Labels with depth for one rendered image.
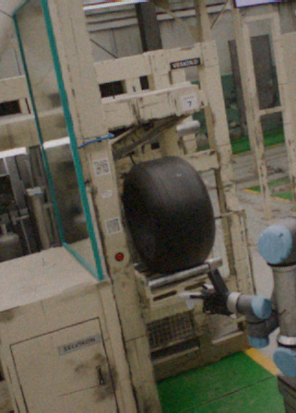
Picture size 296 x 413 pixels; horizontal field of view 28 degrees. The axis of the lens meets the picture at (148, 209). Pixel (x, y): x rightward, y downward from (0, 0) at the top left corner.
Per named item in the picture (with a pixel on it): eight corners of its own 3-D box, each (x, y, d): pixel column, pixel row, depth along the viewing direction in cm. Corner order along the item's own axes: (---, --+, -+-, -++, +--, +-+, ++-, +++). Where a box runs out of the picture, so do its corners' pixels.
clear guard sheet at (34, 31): (99, 280, 198) (38, -15, 176) (62, 244, 248) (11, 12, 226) (104, 279, 199) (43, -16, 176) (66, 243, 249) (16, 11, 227)
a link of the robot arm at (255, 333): (279, 337, 217) (276, 311, 215) (263, 351, 210) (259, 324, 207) (261, 334, 223) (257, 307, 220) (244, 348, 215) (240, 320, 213)
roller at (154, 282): (148, 290, 288) (146, 282, 287) (144, 289, 292) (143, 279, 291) (211, 271, 299) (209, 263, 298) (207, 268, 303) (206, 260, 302)
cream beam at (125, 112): (97, 135, 301) (91, 105, 297) (84, 132, 324) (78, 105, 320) (203, 112, 320) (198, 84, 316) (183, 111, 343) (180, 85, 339)
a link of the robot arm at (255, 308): (263, 324, 206) (260, 302, 204) (237, 319, 214) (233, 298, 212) (275, 315, 211) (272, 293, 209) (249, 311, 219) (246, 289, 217)
